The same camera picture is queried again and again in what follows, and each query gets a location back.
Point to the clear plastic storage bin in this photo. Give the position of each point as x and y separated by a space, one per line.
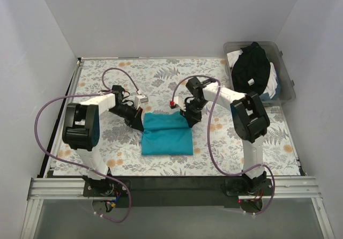
287 93

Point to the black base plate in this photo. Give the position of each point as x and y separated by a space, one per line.
171 191

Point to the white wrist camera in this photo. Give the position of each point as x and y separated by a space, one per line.
139 100
177 102

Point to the white garment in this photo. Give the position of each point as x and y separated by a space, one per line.
251 70

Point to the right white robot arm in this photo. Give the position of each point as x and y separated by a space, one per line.
249 117

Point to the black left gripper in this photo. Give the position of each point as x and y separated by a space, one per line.
135 118

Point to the floral patterned table mat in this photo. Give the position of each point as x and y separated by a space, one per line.
160 79

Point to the grey blue garment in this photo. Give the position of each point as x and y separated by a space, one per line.
272 89

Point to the teal t shirt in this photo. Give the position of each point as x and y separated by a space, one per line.
166 134

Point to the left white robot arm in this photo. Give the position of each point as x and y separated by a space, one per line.
81 128

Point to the aluminium frame rail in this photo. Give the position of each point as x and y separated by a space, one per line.
41 189

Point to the black t shirt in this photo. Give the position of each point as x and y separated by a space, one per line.
251 71

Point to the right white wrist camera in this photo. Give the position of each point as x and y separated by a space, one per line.
177 102

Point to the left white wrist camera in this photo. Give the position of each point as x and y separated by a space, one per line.
139 100

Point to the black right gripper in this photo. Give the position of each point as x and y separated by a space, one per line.
192 113

